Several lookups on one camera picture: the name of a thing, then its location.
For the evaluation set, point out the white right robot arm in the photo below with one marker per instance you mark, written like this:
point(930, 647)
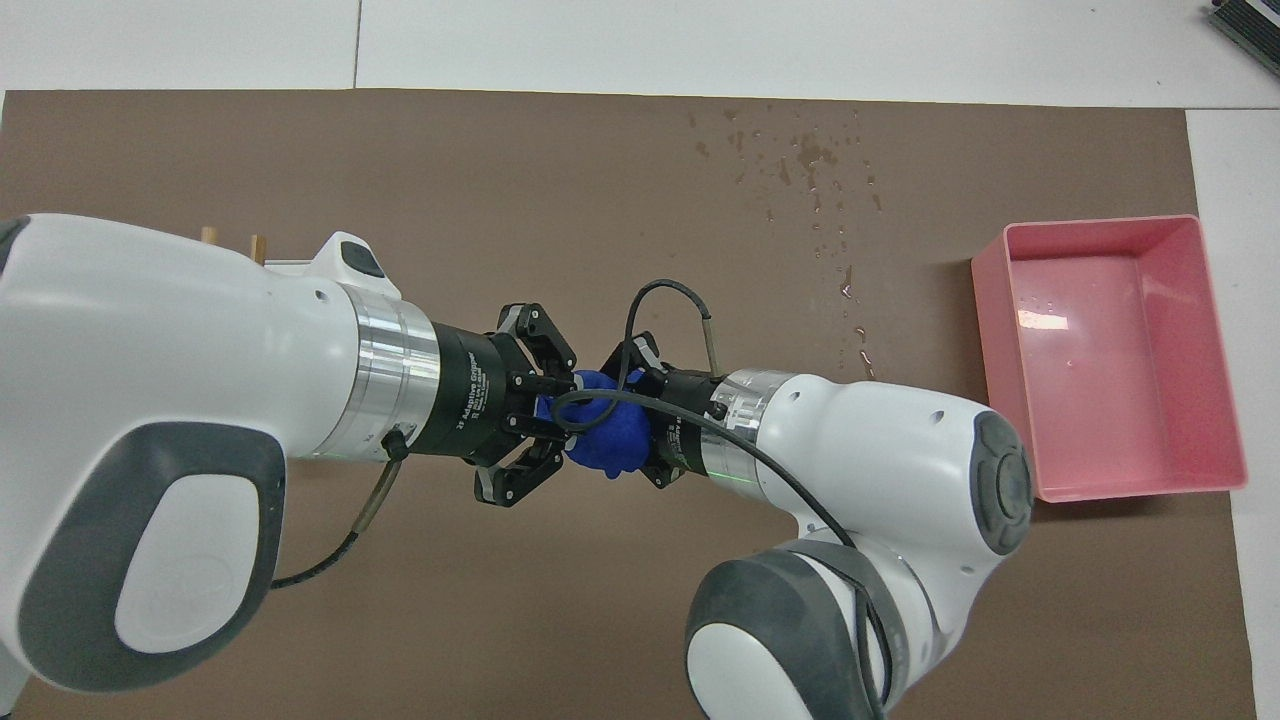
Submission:
point(880, 460)

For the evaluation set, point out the blue towel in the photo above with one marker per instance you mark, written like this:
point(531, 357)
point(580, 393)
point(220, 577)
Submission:
point(610, 445)

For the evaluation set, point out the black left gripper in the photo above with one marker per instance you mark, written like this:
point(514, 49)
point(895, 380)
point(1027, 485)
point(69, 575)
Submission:
point(475, 395)

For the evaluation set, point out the pink plastic bin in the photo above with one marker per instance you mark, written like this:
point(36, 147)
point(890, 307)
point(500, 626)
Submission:
point(1110, 360)

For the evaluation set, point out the brown table mat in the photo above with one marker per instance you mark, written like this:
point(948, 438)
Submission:
point(600, 200)

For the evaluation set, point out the grey ribbed device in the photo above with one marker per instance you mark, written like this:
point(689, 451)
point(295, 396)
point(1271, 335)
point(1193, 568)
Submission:
point(1250, 22)

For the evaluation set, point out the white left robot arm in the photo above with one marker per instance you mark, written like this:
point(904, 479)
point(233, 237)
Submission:
point(150, 400)

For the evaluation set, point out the white towel rack tray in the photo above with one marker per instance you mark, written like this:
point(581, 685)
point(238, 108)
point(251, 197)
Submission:
point(295, 268)

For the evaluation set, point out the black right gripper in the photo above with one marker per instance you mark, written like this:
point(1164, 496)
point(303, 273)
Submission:
point(685, 425)

